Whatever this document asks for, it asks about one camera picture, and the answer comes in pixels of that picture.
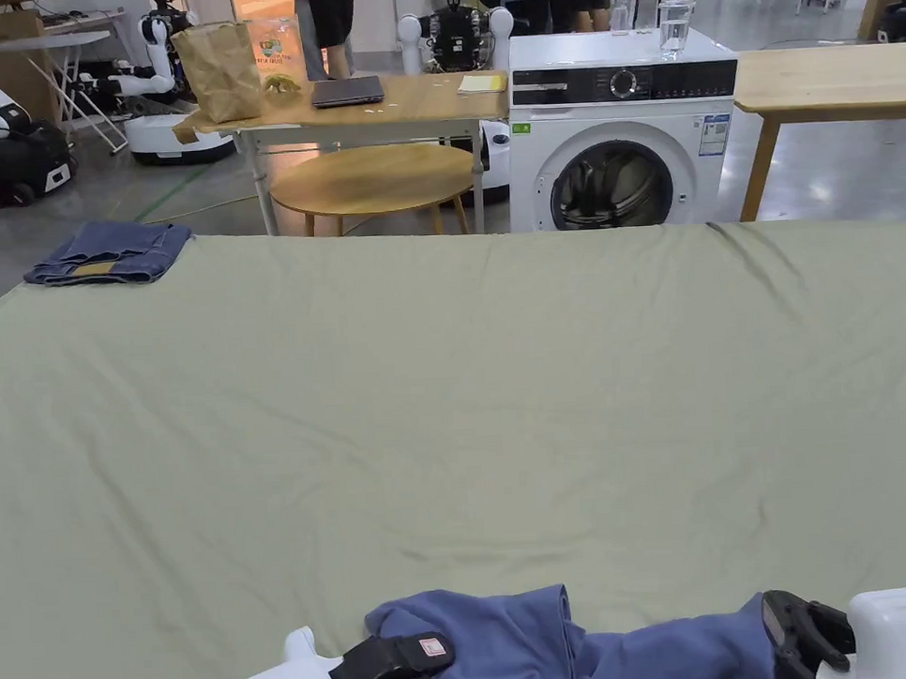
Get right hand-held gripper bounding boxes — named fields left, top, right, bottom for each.
left=760, top=582, right=906, bottom=679

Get blue shirt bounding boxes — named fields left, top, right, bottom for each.
left=362, top=574, right=786, bottom=679

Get bed with pale green sheet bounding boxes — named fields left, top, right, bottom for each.
left=0, top=203, right=906, bottom=679

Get round wooden table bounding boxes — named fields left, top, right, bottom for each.
left=267, top=140, right=484, bottom=243

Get folded blue jeans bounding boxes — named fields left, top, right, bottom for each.
left=21, top=218, right=196, bottom=291

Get white washing machine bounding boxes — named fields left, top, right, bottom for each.
left=499, top=0, right=747, bottom=235

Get wooden table with wooden legs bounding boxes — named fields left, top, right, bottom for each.
left=731, top=42, right=906, bottom=224

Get rectangular wooden table white legs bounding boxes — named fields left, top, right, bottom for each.
left=167, top=8, right=518, bottom=244

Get white robot with round base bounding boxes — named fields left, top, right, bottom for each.
left=69, top=5, right=238, bottom=172

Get black robot with white shoulders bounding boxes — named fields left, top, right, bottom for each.
left=394, top=0, right=524, bottom=211

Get white folding table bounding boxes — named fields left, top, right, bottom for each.
left=0, top=28, right=132, bottom=160

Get brown carton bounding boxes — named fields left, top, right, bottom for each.
left=0, top=8, right=64, bottom=129

